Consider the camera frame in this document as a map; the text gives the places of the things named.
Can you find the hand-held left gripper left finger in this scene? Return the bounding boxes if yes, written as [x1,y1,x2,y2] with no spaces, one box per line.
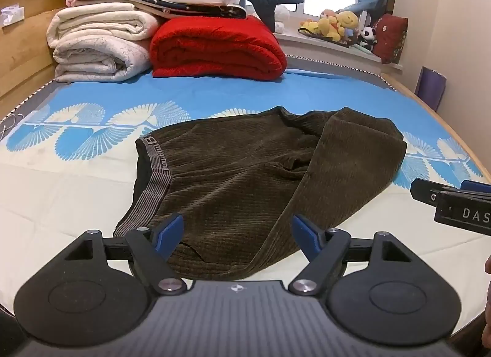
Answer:
[61,213,188,296]

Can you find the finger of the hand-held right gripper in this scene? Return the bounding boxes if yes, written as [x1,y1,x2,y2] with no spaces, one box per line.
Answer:
[410,178,463,208]
[460,179,491,198]

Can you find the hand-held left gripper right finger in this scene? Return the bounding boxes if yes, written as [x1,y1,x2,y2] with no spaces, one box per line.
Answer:
[288,214,417,297]

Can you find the brown corduroy pants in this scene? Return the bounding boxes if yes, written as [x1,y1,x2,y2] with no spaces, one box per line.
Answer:
[112,107,408,281]

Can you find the person's right hand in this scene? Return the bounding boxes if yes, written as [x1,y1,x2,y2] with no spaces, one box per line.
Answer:
[481,255,491,347]

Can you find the red patterned cushion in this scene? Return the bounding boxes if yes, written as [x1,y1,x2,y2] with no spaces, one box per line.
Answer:
[372,14,409,65]

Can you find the panda plush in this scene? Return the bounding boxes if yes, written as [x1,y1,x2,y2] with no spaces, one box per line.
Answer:
[358,26,378,51]

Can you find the white windowsill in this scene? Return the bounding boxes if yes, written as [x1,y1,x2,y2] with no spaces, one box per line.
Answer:
[274,30,404,71]

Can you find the white patterned folded quilt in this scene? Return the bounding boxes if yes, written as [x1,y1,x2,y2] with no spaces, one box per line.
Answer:
[53,37,154,83]

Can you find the red folded blanket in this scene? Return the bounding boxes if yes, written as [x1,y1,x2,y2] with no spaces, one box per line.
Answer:
[149,15,288,81]

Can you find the yellow bear plush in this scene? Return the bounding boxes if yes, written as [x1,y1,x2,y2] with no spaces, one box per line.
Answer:
[299,9,361,42]

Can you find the small white plush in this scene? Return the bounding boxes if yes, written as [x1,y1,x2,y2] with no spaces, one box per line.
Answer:
[274,6,291,34]

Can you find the cream folded quilt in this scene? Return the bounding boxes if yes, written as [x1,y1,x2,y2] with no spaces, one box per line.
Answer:
[47,3,162,49]

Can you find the navy printed folded blanket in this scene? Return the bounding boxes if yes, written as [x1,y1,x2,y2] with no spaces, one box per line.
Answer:
[71,0,248,20]

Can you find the tissue box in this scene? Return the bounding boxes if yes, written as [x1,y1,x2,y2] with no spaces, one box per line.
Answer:
[0,4,26,28]

